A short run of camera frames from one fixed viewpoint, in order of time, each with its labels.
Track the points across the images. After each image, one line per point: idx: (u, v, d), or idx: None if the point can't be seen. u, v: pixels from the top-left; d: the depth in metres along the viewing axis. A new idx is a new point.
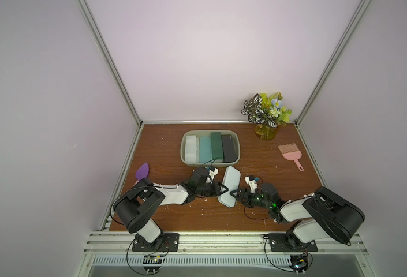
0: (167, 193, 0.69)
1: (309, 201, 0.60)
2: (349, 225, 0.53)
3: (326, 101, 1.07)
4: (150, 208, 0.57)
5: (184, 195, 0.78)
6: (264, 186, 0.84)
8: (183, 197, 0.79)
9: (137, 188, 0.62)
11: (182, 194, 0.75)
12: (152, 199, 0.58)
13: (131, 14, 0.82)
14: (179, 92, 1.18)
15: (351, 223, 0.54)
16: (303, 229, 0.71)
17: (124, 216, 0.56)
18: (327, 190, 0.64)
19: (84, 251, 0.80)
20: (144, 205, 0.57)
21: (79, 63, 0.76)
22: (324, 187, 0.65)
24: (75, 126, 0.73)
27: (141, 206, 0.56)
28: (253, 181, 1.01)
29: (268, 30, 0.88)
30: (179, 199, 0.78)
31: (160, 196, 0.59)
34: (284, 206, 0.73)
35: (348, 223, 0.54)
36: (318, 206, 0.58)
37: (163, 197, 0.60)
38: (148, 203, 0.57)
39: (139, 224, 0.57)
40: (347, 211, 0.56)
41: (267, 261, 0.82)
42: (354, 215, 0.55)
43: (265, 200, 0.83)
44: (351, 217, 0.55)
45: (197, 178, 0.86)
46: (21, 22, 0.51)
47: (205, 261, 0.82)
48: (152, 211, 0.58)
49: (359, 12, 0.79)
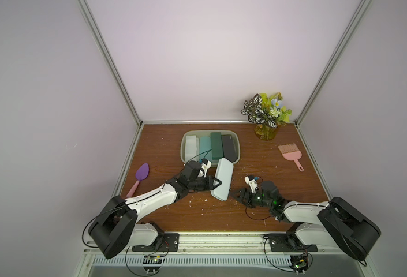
0: (144, 206, 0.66)
1: (327, 214, 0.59)
2: (368, 243, 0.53)
3: (326, 101, 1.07)
4: (125, 229, 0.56)
5: (170, 196, 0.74)
6: (264, 184, 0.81)
8: (172, 197, 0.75)
9: (106, 212, 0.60)
11: (164, 196, 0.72)
12: (123, 221, 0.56)
13: (131, 14, 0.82)
14: (179, 92, 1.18)
15: (368, 240, 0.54)
16: (309, 233, 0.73)
17: (100, 242, 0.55)
18: (344, 202, 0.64)
19: (84, 251, 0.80)
20: (117, 228, 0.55)
21: (79, 62, 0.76)
22: (340, 199, 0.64)
24: (75, 126, 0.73)
27: (114, 231, 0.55)
28: (254, 181, 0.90)
29: (267, 30, 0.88)
30: (165, 202, 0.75)
31: (131, 217, 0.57)
34: (288, 206, 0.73)
35: (366, 240, 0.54)
36: (336, 221, 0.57)
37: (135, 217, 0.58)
38: (120, 226, 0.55)
39: (117, 247, 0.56)
40: (365, 227, 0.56)
41: (266, 261, 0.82)
42: (373, 232, 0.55)
43: (267, 199, 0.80)
44: (368, 235, 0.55)
45: (189, 171, 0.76)
46: (22, 23, 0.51)
47: (205, 261, 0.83)
48: (127, 232, 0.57)
49: (359, 12, 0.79)
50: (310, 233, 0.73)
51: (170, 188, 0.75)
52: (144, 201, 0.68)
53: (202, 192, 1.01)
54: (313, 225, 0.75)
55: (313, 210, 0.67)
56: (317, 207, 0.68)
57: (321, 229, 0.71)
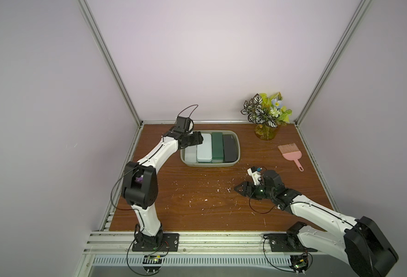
0: (156, 159, 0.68)
1: (354, 235, 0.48)
2: (384, 271, 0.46)
3: (326, 101, 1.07)
4: (153, 181, 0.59)
5: (172, 146, 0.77)
6: (267, 172, 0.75)
8: (174, 144, 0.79)
9: (126, 178, 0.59)
11: (169, 146, 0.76)
12: (146, 176, 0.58)
13: (131, 14, 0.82)
14: (180, 92, 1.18)
15: (385, 269, 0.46)
16: (311, 238, 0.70)
17: (135, 198, 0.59)
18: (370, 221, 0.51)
19: (84, 251, 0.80)
20: (145, 183, 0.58)
21: (78, 62, 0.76)
22: (371, 219, 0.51)
24: (74, 126, 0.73)
27: (143, 187, 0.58)
28: (257, 173, 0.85)
29: (267, 31, 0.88)
30: (171, 151, 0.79)
31: (152, 171, 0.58)
34: (296, 204, 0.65)
35: (383, 269, 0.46)
36: (363, 249, 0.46)
37: (155, 170, 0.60)
38: (146, 180, 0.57)
39: (152, 198, 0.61)
40: (387, 256, 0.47)
41: (265, 261, 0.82)
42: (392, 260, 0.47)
43: (269, 190, 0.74)
44: (387, 263, 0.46)
45: (183, 121, 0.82)
46: (21, 23, 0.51)
47: (205, 261, 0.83)
48: (155, 184, 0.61)
49: (359, 13, 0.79)
50: (314, 240, 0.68)
51: (170, 138, 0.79)
52: (153, 157, 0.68)
53: (202, 192, 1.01)
54: (322, 234, 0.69)
55: (335, 223, 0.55)
56: (340, 220, 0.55)
57: (329, 240, 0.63)
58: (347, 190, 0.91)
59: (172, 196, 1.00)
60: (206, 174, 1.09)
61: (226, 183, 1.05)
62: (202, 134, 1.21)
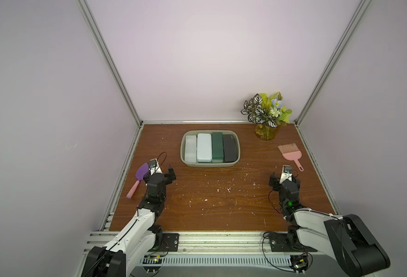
0: (128, 239, 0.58)
1: (335, 223, 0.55)
2: (367, 264, 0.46)
3: (326, 101, 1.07)
4: (120, 274, 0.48)
5: (148, 219, 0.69)
6: (287, 183, 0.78)
8: (152, 217, 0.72)
9: (87, 272, 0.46)
11: (145, 219, 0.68)
12: (112, 266, 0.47)
13: (131, 13, 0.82)
14: (180, 92, 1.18)
15: (369, 261, 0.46)
16: (310, 236, 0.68)
17: None
18: (358, 219, 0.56)
19: (84, 251, 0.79)
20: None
21: (78, 62, 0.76)
22: (357, 216, 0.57)
24: (74, 126, 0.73)
27: None
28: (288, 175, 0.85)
29: (267, 31, 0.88)
30: (147, 225, 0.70)
31: (123, 257, 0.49)
34: (299, 212, 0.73)
35: (366, 261, 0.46)
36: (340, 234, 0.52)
37: (125, 255, 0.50)
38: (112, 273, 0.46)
39: None
40: (370, 249, 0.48)
41: (265, 261, 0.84)
42: (379, 257, 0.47)
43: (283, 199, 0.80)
44: (372, 257, 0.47)
45: (157, 188, 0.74)
46: (21, 23, 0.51)
47: (205, 261, 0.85)
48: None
49: (359, 13, 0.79)
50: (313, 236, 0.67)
51: (146, 211, 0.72)
52: (125, 236, 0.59)
53: (202, 192, 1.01)
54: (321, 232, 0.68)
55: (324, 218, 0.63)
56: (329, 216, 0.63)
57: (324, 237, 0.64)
58: (347, 190, 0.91)
59: (172, 196, 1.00)
60: (206, 174, 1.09)
61: (226, 183, 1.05)
62: (202, 134, 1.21)
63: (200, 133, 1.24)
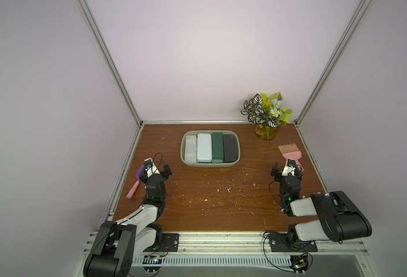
0: (136, 220, 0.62)
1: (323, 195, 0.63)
2: (348, 228, 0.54)
3: (326, 101, 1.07)
4: (130, 244, 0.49)
5: (153, 210, 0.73)
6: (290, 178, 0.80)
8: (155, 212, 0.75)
9: (100, 240, 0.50)
11: (150, 210, 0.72)
12: (124, 236, 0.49)
13: (131, 13, 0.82)
14: (180, 92, 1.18)
15: (351, 226, 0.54)
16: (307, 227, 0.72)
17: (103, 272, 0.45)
18: (344, 195, 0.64)
19: (84, 251, 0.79)
20: (121, 244, 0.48)
21: (78, 62, 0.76)
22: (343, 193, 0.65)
24: (74, 126, 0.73)
27: (117, 250, 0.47)
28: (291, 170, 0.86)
29: (267, 31, 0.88)
30: (150, 218, 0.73)
31: (133, 228, 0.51)
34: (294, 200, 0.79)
35: (348, 225, 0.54)
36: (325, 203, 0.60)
37: (135, 227, 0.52)
38: (123, 242, 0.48)
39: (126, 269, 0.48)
40: (353, 217, 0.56)
41: (266, 261, 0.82)
42: (359, 223, 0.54)
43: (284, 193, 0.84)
44: (354, 223, 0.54)
45: (156, 190, 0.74)
46: (21, 23, 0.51)
47: (205, 261, 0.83)
48: (133, 249, 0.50)
49: (359, 14, 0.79)
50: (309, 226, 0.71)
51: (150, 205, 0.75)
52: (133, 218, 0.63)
53: (202, 192, 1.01)
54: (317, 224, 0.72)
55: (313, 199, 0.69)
56: None
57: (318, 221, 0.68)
58: (347, 190, 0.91)
59: (172, 196, 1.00)
60: (206, 174, 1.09)
61: (226, 183, 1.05)
62: (202, 134, 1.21)
63: (200, 133, 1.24)
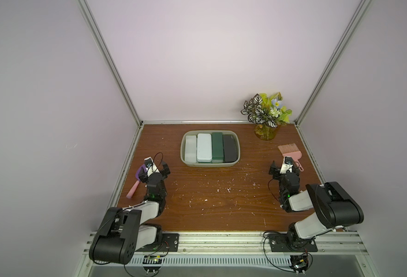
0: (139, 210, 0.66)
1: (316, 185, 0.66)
2: (342, 214, 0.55)
3: (326, 101, 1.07)
4: (135, 228, 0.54)
5: (156, 206, 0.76)
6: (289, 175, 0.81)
8: (156, 207, 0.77)
9: (107, 223, 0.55)
11: (152, 206, 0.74)
12: (130, 220, 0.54)
13: (131, 14, 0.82)
14: (180, 92, 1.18)
15: (344, 212, 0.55)
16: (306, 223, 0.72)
17: (108, 252, 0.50)
18: (338, 184, 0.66)
19: (84, 251, 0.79)
20: (127, 227, 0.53)
21: (78, 62, 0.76)
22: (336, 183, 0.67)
24: (74, 126, 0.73)
27: (123, 232, 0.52)
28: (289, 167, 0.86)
29: (267, 31, 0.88)
30: (152, 213, 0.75)
31: (138, 212, 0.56)
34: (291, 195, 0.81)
35: (342, 212, 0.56)
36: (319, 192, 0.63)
37: (140, 212, 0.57)
38: (129, 225, 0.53)
39: (130, 251, 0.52)
40: (346, 203, 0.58)
41: (266, 261, 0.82)
42: (353, 210, 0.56)
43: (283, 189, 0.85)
44: (346, 209, 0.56)
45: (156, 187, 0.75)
46: (22, 24, 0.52)
47: (205, 261, 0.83)
48: (137, 232, 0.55)
49: (358, 14, 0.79)
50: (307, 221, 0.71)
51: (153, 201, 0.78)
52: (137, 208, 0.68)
53: (202, 192, 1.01)
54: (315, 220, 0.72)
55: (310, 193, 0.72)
56: None
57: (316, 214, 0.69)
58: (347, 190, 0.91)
59: (172, 196, 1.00)
60: (206, 174, 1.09)
61: (226, 183, 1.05)
62: (202, 134, 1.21)
63: (200, 133, 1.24)
